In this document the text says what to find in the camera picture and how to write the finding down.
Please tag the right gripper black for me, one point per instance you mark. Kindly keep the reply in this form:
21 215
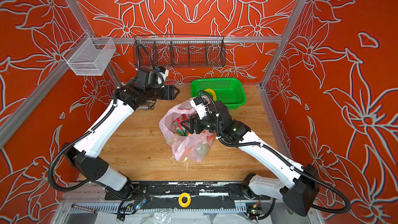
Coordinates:
195 120

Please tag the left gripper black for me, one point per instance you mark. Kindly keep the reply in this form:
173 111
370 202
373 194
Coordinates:
170 92

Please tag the pink plastic bag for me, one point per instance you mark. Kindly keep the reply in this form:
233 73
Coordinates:
184 144

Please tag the pink dragon fruit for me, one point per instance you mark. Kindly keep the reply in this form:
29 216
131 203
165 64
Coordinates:
180 129

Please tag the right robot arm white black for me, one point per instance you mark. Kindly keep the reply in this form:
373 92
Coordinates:
296 185

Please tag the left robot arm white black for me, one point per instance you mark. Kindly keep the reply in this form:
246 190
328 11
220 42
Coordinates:
83 155

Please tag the yellow banana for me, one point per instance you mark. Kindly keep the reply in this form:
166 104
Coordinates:
212 93

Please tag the green plastic basket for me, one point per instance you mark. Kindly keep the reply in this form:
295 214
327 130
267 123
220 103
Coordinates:
229 91

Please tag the yellow tape roll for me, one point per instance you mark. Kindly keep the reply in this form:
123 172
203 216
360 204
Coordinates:
184 200

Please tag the metal wrench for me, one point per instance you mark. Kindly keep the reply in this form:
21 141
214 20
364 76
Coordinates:
83 208

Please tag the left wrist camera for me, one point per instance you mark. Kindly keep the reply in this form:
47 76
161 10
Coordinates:
163 74

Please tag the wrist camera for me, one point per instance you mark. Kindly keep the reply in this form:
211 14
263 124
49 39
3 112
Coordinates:
199 107
163 74

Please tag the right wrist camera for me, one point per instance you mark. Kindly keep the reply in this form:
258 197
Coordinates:
199 107

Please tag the black wire wall basket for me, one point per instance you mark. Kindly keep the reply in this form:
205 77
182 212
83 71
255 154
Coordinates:
180 51

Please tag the clear plastic wall bin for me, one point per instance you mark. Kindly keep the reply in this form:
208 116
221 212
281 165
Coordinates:
88 56

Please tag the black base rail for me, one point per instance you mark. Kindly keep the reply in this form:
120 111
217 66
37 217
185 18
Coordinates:
206 196

